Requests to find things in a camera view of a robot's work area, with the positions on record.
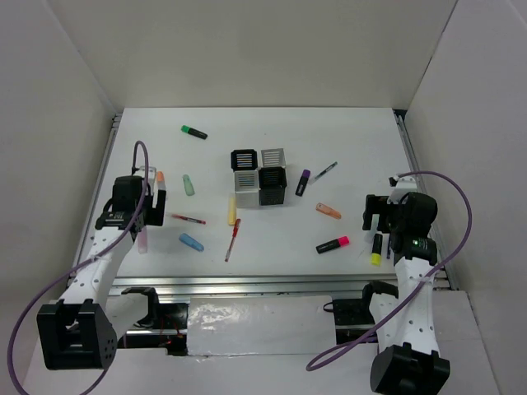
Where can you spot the green transparent correction tape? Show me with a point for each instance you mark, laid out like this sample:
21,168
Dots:
188,185

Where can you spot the yellow black highlighter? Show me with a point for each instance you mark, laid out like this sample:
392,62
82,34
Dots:
376,252

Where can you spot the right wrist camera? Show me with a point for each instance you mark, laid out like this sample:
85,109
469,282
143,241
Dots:
401,188

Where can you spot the white front-left pen holder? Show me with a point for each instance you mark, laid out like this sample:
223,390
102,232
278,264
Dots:
246,188

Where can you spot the red gel pen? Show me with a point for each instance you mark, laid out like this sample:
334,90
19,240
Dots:
188,219

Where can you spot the green black highlighter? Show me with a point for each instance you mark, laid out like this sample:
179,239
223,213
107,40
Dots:
193,132

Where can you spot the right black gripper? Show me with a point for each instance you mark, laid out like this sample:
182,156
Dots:
375,205

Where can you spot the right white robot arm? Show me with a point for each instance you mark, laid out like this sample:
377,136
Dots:
408,359

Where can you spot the yellow pastel highlighter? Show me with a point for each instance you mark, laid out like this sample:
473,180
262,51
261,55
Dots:
232,216

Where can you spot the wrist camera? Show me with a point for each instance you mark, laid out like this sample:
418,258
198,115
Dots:
146,169
401,188

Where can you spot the pink pastel highlighter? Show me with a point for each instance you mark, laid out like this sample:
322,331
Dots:
142,241

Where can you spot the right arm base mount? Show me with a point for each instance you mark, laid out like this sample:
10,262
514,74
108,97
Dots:
352,317

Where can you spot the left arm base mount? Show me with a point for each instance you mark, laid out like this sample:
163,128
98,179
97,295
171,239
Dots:
163,326

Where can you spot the orange transparent correction tape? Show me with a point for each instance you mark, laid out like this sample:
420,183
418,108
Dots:
328,211

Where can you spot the black back-left pen holder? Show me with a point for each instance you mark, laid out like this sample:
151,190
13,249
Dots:
244,159

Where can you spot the clear green gel pen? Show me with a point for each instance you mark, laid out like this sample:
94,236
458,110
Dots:
323,172

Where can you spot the orange capped clear highlighter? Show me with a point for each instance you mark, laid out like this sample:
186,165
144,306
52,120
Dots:
160,181

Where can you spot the pink black highlighter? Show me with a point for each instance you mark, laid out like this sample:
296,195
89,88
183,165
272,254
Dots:
332,245

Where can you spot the red ballpoint pen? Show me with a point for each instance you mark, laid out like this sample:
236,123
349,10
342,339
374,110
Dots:
233,239

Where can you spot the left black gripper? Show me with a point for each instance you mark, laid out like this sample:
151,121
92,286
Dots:
155,216

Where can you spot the purple black highlighter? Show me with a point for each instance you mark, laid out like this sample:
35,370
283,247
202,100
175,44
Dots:
303,181

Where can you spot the black front-right pen holder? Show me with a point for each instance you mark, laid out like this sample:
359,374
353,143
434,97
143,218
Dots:
272,186

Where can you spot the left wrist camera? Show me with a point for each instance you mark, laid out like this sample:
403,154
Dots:
146,169

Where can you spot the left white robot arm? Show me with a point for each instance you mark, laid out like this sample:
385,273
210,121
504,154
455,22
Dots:
83,328

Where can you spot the aluminium rail frame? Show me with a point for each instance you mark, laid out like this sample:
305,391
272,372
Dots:
274,251

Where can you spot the white back-right pen holder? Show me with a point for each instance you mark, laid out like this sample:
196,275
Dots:
273,158

